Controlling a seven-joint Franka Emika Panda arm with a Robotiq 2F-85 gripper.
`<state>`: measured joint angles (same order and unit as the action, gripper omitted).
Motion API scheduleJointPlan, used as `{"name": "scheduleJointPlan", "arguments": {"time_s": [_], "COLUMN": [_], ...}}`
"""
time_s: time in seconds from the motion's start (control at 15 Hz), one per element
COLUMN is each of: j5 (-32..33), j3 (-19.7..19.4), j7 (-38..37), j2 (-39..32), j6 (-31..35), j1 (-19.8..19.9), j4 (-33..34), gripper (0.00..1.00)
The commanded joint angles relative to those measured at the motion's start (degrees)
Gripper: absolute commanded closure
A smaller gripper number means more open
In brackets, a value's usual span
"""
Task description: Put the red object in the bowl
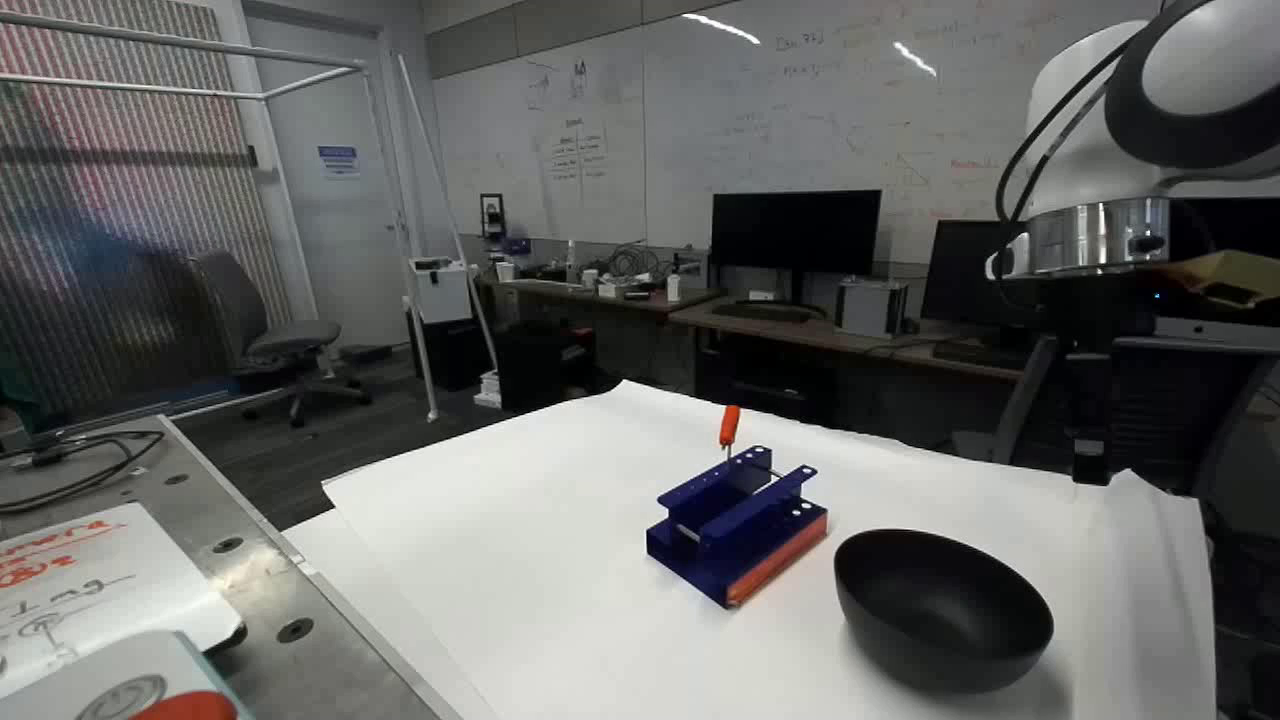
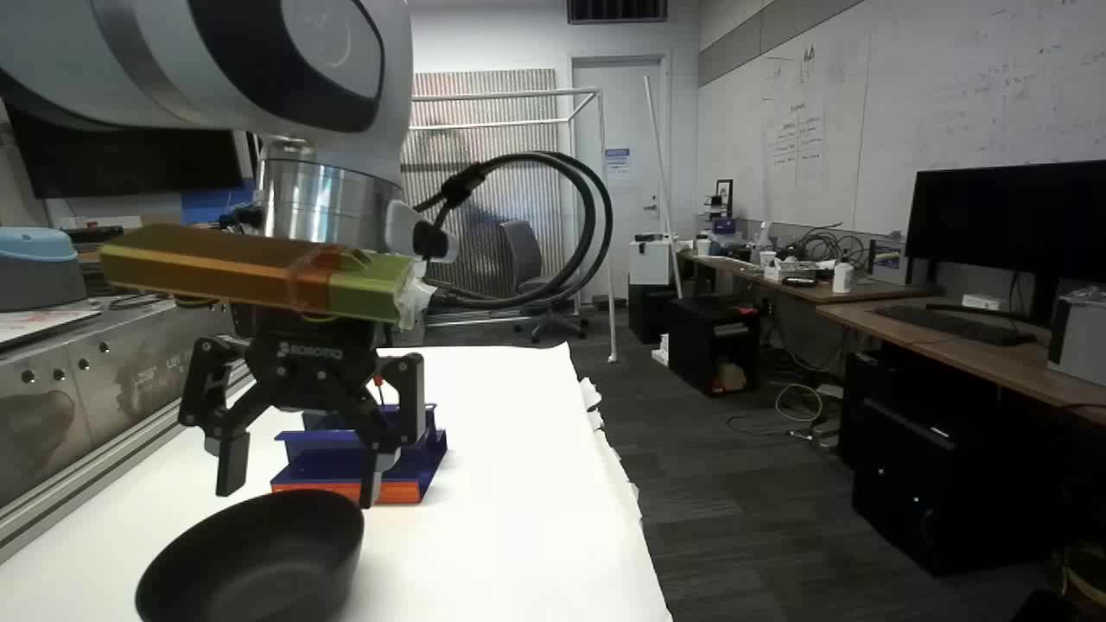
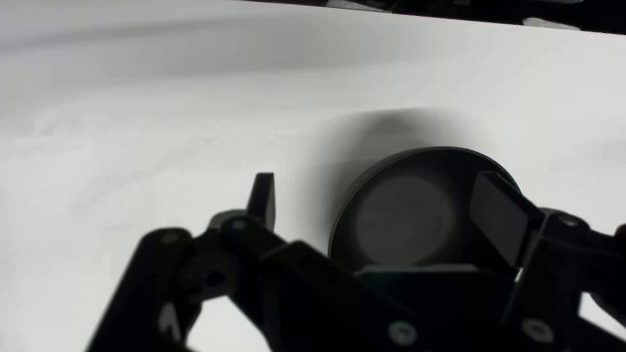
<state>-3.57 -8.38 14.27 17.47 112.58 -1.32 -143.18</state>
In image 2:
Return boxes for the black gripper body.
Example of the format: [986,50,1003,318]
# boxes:
[228,302,400,446]

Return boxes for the black bowl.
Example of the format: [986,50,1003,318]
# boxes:
[132,488,368,622]

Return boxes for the blue rack with orange base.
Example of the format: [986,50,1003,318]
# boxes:
[270,397,450,510]

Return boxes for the grey office chair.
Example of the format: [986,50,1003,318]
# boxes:
[441,211,548,312]

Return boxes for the grey blue device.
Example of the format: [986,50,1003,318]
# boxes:
[0,226,90,315]

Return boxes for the small black floor box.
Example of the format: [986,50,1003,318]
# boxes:
[666,295,768,401]

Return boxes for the white door with blue sign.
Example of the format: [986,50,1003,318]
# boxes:
[571,52,675,303]

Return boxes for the wooden desk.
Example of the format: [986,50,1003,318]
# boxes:
[678,249,1106,431]

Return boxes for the black cabinet under desk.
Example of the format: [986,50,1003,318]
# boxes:
[847,348,1054,580]

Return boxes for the black keyboard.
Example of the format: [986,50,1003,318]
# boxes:
[876,302,1041,348]

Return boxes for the large black monitor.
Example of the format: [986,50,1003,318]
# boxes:
[904,156,1106,322]

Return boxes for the white computer box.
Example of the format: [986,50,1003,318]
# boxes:
[1043,287,1106,392]

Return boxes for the orange green wrist camera box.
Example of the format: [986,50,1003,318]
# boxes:
[98,222,437,328]

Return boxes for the aluminium table rail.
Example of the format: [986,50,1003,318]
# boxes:
[0,356,253,555]

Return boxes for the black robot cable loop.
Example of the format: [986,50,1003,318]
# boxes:
[411,150,619,315]

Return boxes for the white pipe frame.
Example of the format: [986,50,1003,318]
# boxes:
[407,88,623,367]

